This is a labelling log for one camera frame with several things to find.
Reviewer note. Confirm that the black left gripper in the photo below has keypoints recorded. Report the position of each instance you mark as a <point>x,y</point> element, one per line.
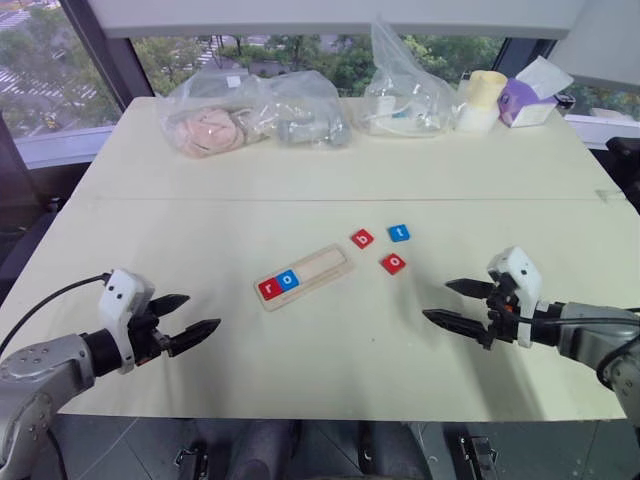
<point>146,336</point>

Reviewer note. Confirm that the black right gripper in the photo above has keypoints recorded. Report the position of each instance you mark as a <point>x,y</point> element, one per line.
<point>502,320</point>

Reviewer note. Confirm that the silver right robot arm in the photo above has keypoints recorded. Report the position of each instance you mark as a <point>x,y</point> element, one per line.
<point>595,332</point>

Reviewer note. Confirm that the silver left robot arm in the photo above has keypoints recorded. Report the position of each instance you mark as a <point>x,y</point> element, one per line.
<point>42,367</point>

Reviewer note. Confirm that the red letter tile o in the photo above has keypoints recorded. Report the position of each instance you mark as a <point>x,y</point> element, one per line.
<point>393,263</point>

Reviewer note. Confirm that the red letter tile r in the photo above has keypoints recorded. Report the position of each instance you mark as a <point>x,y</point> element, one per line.
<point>269,289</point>

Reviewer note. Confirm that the blue letter tile t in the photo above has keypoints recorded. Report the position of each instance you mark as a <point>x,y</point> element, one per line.
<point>399,233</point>

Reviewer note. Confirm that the blue letter tile o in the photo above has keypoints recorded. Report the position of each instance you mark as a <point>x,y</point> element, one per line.
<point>288,281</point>

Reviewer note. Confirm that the red letter tile b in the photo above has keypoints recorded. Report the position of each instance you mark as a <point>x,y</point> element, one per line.
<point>363,239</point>

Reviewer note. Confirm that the wooden letter tray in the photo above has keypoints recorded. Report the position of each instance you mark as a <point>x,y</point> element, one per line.
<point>325,267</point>

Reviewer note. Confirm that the black metal table clamp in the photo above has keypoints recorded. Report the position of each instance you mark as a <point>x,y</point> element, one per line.
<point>477,457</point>
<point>192,460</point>

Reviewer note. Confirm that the dark seat beside table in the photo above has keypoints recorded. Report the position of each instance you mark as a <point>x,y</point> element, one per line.
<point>25,250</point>

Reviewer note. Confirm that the white plastic cup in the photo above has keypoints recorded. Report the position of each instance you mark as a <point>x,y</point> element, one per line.
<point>475,120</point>

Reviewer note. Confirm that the clear bag with pink plush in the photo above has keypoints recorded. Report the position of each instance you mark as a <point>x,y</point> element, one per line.
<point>207,125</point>

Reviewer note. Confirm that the purple tissue box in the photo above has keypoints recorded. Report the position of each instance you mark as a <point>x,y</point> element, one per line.
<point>522,107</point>

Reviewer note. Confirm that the clear bag with white parts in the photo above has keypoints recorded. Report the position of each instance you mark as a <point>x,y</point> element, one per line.
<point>405,105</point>

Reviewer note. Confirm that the black chair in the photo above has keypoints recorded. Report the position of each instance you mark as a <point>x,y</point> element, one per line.
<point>625,160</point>

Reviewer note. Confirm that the pale yellow cup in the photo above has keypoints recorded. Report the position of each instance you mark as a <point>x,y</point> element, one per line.
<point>487,90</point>

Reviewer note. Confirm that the small black device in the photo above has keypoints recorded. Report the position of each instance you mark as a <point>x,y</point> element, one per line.
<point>565,99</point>

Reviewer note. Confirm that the clear bag with grey item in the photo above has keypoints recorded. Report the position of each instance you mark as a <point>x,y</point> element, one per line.
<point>310,122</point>

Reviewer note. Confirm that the white tissue sheet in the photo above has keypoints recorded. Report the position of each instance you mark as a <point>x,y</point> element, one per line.
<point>545,75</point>

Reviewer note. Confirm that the dark window pillar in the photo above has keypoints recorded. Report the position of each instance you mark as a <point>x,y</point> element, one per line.
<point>117,60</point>
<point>525,60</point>

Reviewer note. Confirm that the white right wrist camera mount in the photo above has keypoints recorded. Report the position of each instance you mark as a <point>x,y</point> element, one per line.
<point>525,280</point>

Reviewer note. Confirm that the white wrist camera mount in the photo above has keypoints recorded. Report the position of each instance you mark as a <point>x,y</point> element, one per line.
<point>120,300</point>
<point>525,280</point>

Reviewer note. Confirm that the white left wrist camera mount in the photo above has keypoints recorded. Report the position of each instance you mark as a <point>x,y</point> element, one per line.
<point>120,300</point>

